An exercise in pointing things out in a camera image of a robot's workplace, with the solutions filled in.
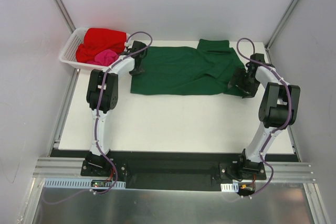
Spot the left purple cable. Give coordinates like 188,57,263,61
41,31,153,205

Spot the right aluminium frame post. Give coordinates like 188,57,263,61
265,0,301,51

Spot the left aluminium frame post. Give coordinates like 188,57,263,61
53,0,76,34

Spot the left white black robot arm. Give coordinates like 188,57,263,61
81,40,148,176

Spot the right white cable duct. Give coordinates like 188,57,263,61
220,183,239,193

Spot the pink t shirt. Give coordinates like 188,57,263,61
87,49,119,67

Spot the left white cable duct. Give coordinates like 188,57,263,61
44,178,126,190

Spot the white cable duct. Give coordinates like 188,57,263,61
44,178,126,190
220,183,239,193

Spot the aluminium front rail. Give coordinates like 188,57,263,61
33,157,317,183

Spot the red t shirt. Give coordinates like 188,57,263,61
76,28,129,63

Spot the green t shirt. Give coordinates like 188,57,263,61
130,39,245,97

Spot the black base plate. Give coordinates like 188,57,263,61
51,150,298,191

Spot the white plastic basket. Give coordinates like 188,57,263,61
59,28,130,70

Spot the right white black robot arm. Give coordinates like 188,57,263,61
222,53,301,181

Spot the aluminium frame post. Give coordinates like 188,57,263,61
53,0,76,34
265,0,301,51

